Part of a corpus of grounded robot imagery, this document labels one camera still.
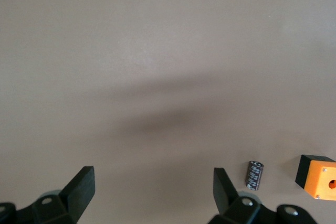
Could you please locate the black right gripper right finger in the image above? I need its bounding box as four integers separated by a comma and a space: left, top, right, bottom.
208, 167, 320, 224

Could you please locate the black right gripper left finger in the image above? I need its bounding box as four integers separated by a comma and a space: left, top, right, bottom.
0, 165, 96, 224

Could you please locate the black cylindrical capacitor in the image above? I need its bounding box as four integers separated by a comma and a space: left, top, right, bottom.
245, 160, 265, 192

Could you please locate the orange and black button box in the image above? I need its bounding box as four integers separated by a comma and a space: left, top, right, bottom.
295, 154, 336, 201

